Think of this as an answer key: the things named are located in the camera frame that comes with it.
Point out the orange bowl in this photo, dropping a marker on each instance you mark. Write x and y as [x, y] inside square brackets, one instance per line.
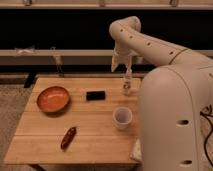
[53, 99]

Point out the white plastic cup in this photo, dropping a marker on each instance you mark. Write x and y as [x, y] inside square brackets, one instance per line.
[122, 117]

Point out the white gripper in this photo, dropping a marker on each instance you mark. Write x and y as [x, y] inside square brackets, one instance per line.
[121, 55]

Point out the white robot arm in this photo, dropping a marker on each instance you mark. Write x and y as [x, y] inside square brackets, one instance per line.
[170, 97]

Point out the small black box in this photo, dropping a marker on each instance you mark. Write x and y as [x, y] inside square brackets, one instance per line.
[95, 95]

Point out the clear plastic bottle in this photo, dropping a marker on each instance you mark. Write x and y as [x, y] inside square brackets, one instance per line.
[127, 82]

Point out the red chili pepper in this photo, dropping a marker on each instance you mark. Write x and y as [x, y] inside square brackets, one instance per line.
[68, 137]

